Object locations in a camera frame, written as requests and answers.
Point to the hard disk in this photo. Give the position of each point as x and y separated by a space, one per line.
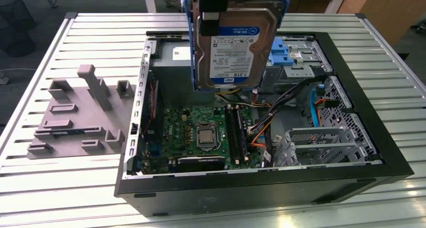
232 58

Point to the grey metal disk bay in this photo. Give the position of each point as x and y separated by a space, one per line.
319 145

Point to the blue plastic drive latch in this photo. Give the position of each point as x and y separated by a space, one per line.
281 56

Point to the grey power supply unit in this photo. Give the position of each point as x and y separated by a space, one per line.
169 83

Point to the grey optical drive cage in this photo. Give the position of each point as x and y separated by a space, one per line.
299 70

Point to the green motherboard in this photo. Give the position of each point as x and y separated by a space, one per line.
176 118

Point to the wooden cabinet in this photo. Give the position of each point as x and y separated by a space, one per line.
382 13

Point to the black RAM stick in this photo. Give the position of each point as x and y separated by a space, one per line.
240 133

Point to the silver CPU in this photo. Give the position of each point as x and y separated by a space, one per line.
207 137

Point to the CPU socket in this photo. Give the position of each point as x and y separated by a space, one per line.
217 138

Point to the grey parts rack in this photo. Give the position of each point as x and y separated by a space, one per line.
83 113

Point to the black graphics card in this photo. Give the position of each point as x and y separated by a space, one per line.
199 163

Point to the RAM stick in rack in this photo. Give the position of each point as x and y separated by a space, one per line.
65 132

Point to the black open PC case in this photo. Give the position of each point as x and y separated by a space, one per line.
232 190

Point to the wooden desk white frame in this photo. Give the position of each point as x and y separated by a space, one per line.
312 6
149 1

